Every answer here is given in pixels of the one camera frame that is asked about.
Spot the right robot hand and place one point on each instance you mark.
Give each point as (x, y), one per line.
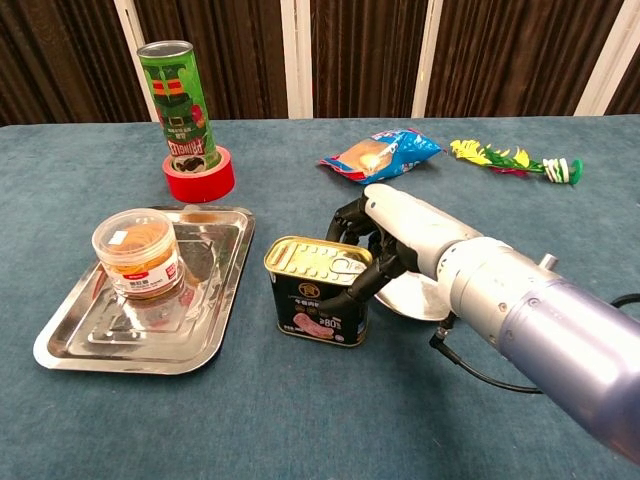
(415, 220)

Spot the black luncheon meat tin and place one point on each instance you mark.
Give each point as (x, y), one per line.
(315, 300)

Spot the clear plastic rubber band jar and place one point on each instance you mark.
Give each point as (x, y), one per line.
(137, 255)

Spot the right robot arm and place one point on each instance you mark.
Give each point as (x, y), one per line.
(550, 330)

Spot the blue snack bag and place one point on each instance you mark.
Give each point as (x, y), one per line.
(395, 157)

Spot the round steel plate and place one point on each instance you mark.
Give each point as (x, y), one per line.
(415, 300)

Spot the yellow green feather shuttlecock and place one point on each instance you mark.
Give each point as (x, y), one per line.
(500, 160)

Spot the red tape roll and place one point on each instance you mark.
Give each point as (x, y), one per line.
(200, 185)

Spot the teal felt table cover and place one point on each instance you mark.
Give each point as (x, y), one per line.
(320, 425)

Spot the dark brown pleated curtain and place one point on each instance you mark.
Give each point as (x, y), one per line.
(240, 60)

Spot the green Pringles chip can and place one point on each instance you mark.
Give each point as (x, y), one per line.
(175, 100)

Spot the rectangular steel tray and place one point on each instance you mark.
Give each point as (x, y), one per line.
(150, 345)

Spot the white partition post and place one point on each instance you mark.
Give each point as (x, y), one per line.
(297, 60)
(427, 60)
(134, 50)
(607, 60)

